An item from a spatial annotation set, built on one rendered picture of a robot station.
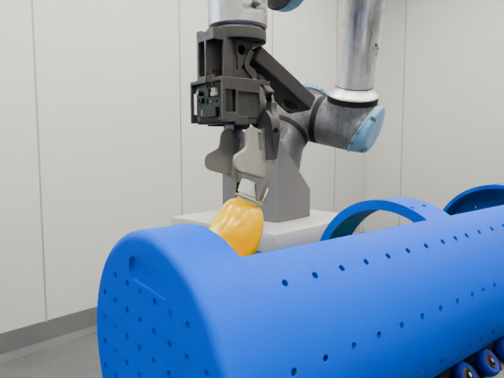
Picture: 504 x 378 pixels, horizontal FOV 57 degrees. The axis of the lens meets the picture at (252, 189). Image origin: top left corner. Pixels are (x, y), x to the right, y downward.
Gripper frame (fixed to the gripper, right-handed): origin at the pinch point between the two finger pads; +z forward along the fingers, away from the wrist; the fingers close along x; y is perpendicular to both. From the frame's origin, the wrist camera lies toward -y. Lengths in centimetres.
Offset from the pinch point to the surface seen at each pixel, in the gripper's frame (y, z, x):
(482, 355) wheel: -36.1, 28.6, 14.9
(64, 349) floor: -50, 123, -253
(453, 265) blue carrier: -20.3, 10.3, 17.6
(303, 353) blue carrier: 9.4, 13.4, 18.8
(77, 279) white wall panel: -67, 85, -273
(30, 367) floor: -27, 123, -241
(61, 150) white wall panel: -59, -4, -271
